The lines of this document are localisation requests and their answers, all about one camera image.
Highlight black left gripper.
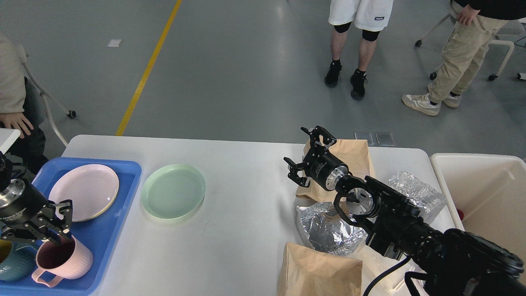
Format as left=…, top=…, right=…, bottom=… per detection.
left=0, top=179, right=73, bottom=246

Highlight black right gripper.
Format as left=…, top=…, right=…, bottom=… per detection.
left=284, top=126, right=349, bottom=191

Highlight pink ribbed mug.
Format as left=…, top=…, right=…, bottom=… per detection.
left=31, top=236, right=94, bottom=288

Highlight green plate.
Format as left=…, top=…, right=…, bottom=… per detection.
left=141, top=164, right=206, bottom=220

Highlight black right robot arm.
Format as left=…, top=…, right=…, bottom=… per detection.
left=284, top=126, right=526, bottom=296

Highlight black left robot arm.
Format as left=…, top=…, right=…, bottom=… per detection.
left=0, top=154, right=73, bottom=246

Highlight teal mug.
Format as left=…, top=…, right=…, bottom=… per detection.
left=0, top=240, right=38, bottom=282

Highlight brown paper bag far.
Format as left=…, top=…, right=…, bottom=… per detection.
left=295, top=139, right=376, bottom=202

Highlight brown paper bag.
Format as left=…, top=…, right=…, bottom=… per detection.
left=277, top=242, right=362, bottom=296
left=295, top=139, right=376, bottom=202

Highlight blue plastic tray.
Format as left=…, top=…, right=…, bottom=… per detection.
left=0, top=157, right=142, bottom=296

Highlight pink plate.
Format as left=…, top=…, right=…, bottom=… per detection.
left=49, top=164, right=120, bottom=222

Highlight crumpled foil large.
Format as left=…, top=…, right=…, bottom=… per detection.
left=295, top=202, right=367, bottom=257

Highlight white side table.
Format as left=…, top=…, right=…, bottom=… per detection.
left=0, top=128, right=21, bottom=154

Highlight brown paper bag near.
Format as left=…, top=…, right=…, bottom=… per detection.
left=277, top=242, right=362, bottom=296

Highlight crumpled foil small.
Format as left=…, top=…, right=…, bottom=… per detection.
left=388, top=171, right=447, bottom=224

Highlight person in white shorts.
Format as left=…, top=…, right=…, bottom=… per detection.
left=324, top=0, right=393, bottom=101

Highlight white plastic bin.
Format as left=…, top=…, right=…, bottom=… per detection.
left=430, top=153, right=526, bottom=260

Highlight person in beige trousers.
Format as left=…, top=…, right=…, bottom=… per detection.
left=402, top=0, right=526, bottom=116

